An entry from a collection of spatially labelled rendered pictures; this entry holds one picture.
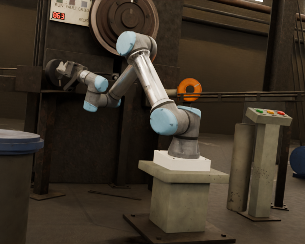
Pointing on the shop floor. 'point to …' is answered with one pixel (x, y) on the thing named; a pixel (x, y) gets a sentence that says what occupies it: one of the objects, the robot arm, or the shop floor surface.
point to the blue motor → (303, 162)
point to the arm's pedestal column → (178, 216)
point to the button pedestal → (264, 163)
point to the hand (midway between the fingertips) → (57, 69)
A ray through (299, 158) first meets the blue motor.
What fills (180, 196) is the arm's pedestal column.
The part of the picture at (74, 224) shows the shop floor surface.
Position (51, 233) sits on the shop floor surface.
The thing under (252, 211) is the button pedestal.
